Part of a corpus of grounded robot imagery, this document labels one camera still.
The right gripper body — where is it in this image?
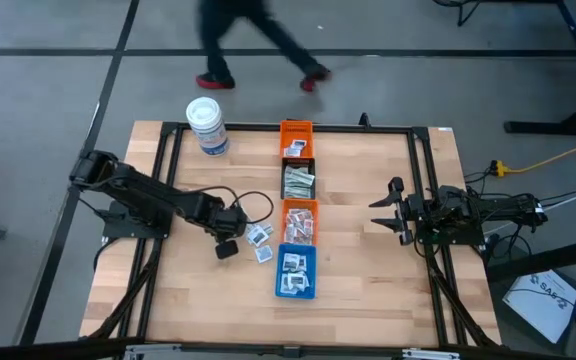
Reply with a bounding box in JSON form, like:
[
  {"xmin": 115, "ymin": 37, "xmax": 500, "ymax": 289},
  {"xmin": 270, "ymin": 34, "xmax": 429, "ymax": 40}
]
[{"xmin": 387, "ymin": 176, "xmax": 426, "ymax": 247}]

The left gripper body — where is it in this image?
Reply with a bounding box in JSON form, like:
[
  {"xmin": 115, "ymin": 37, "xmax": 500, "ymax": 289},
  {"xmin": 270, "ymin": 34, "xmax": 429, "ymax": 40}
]
[{"xmin": 209, "ymin": 202, "xmax": 250, "ymax": 242}]

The black plastic basket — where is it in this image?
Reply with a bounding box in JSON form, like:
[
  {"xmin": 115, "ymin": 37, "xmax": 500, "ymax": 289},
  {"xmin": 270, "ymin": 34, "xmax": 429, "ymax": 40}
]
[{"xmin": 279, "ymin": 156, "xmax": 317, "ymax": 201}]

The blue plastic basket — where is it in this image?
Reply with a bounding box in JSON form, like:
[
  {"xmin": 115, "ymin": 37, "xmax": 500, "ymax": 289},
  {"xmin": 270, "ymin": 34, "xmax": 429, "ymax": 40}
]
[{"xmin": 274, "ymin": 243, "xmax": 318, "ymax": 300}]

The orange plastic basket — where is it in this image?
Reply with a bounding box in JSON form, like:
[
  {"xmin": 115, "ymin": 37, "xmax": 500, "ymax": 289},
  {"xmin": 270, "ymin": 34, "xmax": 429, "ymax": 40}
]
[
  {"xmin": 280, "ymin": 198, "xmax": 320, "ymax": 247},
  {"xmin": 279, "ymin": 119, "xmax": 315, "ymax": 159}
]

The white wipes canister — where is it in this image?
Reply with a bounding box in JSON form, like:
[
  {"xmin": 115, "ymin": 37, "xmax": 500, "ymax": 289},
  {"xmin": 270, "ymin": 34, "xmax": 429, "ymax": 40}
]
[{"xmin": 185, "ymin": 96, "xmax": 231, "ymax": 158}]

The black floor beam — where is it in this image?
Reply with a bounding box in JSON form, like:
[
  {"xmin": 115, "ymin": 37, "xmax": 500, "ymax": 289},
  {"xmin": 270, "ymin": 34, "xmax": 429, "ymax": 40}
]
[{"xmin": 485, "ymin": 233, "xmax": 576, "ymax": 284}]

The white printed booklet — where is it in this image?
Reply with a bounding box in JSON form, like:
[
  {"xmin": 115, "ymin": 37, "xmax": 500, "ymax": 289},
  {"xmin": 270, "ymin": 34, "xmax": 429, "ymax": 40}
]
[{"xmin": 501, "ymin": 269, "xmax": 576, "ymax": 345}]

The person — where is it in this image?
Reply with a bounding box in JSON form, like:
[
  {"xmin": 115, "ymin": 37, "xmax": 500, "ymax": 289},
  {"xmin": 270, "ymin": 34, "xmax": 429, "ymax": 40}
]
[{"xmin": 195, "ymin": 0, "xmax": 333, "ymax": 94}]

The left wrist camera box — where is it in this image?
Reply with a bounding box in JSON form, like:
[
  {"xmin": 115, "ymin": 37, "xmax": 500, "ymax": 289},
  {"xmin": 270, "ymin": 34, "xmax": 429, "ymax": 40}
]
[{"xmin": 214, "ymin": 239, "xmax": 241, "ymax": 261}]

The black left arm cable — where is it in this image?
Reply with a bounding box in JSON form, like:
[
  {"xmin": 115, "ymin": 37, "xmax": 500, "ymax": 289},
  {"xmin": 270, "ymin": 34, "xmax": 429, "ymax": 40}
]
[{"xmin": 167, "ymin": 185, "xmax": 276, "ymax": 226}]

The black aluminium table frame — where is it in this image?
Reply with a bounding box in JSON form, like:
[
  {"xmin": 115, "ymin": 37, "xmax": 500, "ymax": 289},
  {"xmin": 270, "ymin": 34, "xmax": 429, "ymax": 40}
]
[{"xmin": 0, "ymin": 118, "xmax": 564, "ymax": 360}]

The yellow cable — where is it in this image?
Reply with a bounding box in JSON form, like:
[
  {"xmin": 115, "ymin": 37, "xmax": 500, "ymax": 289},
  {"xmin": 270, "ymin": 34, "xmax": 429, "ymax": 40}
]
[{"xmin": 490, "ymin": 133, "xmax": 576, "ymax": 177}]

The silver metal bracket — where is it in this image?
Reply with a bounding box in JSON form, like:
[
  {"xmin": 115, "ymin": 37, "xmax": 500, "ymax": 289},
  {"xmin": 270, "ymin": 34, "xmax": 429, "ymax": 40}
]
[
  {"xmin": 123, "ymin": 343, "xmax": 183, "ymax": 360},
  {"xmin": 401, "ymin": 348, "xmax": 462, "ymax": 360}
]

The white cable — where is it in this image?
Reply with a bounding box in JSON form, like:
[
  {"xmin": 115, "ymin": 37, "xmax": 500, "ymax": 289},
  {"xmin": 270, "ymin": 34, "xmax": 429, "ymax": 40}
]
[{"xmin": 482, "ymin": 180, "xmax": 576, "ymax": 236}]

